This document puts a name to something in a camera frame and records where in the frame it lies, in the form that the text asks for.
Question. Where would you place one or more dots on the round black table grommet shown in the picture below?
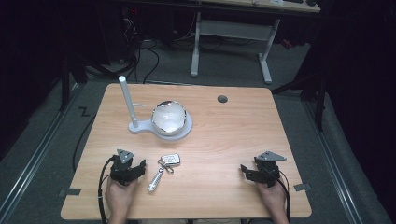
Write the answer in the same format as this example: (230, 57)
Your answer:
(222, 99)

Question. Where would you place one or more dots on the shiny glass bowl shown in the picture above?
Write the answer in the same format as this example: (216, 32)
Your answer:
(168, 118)

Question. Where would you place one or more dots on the person's left hand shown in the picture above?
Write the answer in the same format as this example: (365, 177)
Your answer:
(120, 196)

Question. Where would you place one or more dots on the white-framed wooden desk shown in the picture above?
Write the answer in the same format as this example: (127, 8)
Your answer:
(236, 29)

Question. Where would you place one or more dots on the black metal stand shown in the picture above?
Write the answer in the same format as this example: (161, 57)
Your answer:
(317, 93)
(65, 84)

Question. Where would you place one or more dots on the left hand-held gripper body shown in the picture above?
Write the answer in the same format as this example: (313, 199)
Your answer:
(122, 169)

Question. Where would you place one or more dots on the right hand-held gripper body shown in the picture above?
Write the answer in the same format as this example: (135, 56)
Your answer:
(267, 169)

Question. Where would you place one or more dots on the metal floor rail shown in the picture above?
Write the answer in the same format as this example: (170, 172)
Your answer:
(34, 161)
(330, 161)

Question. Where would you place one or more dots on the grey tape piece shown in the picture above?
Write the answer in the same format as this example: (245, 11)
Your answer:
(302, 187)
(70, 192)

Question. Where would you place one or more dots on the dark computer tower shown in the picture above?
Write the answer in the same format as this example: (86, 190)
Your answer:
(121, 34)

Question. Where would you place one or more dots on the white stand with pole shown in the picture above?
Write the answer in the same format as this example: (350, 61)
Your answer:
(132, 105)

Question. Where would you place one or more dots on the person's right hand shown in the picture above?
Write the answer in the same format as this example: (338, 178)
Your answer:
(271, 196)

